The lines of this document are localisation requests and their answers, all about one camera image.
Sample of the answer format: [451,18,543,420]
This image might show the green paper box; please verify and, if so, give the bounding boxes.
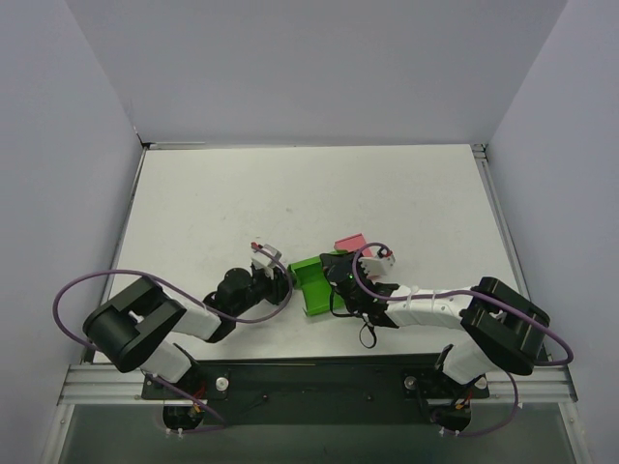
[288,256,344,317]

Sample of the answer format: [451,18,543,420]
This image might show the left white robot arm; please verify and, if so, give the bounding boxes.
[82,266,294,398]

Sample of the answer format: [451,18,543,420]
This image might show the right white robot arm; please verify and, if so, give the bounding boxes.
[319,249,549,385]

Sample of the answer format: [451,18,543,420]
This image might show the pink paper box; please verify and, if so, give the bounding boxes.
[334,233,367,252]

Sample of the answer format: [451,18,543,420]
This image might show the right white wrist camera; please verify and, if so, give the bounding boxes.
[359,248,396,279]

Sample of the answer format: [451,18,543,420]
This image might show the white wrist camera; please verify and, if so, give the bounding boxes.
[359,248,396,279]
[251,242,281,278]

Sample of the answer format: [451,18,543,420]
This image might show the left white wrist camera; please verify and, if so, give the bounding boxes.
[251,242,281,278]

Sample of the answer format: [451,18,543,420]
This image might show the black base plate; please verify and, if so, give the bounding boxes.
[141,354,489,429]

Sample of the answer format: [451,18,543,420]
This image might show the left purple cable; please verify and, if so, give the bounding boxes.
[51,248,294,349]

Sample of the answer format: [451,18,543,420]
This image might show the purple cable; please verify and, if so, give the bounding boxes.
[352,244,576,366]
[51,248,294,349]

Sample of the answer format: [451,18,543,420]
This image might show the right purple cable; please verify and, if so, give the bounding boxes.
[352,244,576,366]

